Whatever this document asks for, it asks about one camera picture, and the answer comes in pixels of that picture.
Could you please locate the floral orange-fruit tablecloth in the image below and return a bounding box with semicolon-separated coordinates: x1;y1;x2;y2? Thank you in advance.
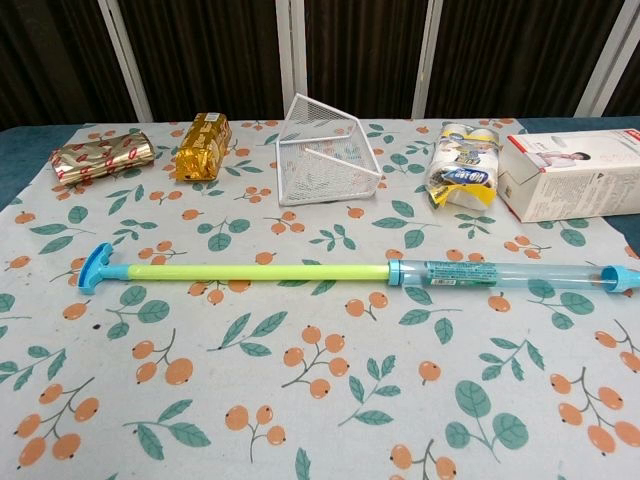
0;118;640;480

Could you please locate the gold foil brick package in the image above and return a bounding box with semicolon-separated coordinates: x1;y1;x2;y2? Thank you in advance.
174;112;233;183

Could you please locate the pack of white rolls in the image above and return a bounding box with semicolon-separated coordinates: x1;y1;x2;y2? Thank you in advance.
424;122;502;211

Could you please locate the white and red product box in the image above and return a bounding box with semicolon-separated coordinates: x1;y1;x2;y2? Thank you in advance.
498;128;640;223

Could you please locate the white partition frame post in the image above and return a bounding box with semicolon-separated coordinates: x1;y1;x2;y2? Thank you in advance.
408;0;443;120
573;0;640;120
96;0;155;123
275;0;308;121

